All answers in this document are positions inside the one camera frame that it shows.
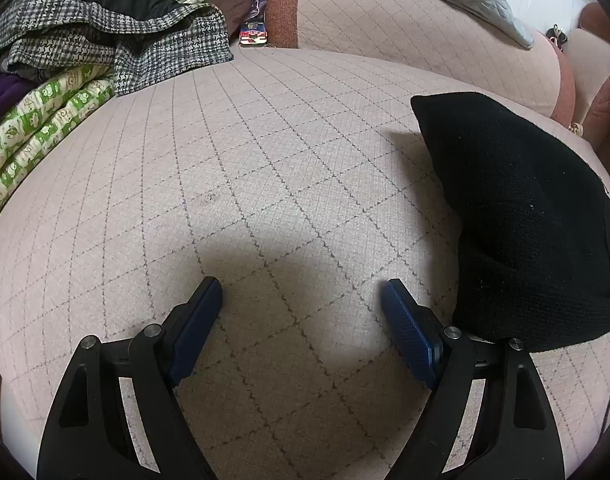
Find green and white patterned blanket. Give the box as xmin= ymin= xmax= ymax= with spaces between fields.
xmin=0 ymin=62 xmax=116 ymax=233

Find pink quilted sofa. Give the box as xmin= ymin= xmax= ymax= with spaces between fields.
xmin=0 ymin=0 xmax=610 ymax=480

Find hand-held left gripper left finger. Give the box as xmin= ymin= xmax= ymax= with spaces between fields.
xmin=36 ymin=276 xmax=224 ymax=480

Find black pants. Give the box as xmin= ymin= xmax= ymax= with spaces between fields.
xmin=410 ymin=91 xmax=610 ymax=354

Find purple cloth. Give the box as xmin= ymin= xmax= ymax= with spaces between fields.
xmin=0 ymin=72 xmax=36 ymax=131

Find red and blue packet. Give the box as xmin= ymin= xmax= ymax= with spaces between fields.
xmin=239 ymin=0 xmax=270 ymax=47

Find houndstooth wool coat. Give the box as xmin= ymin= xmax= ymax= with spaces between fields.
xmin=0 ymin=0 xmax=236 ymax=97

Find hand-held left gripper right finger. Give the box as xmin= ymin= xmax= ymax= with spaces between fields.
xmin=381 ymin=278 xmax=566 ymax=480

